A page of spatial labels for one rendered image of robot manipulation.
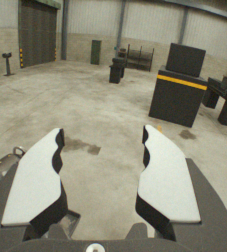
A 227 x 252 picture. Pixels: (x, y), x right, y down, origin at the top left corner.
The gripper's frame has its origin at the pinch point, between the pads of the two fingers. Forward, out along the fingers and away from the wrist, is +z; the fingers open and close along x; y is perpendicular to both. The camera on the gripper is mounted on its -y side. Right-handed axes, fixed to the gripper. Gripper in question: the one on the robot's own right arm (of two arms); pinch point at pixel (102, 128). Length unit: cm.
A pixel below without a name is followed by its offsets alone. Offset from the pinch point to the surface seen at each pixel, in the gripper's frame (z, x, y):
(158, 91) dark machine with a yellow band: 340, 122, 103
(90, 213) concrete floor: 76, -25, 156
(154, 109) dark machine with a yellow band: 340, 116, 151
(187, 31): 1213, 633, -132
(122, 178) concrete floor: 132, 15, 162
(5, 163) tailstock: 35, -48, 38
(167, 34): 1248, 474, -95
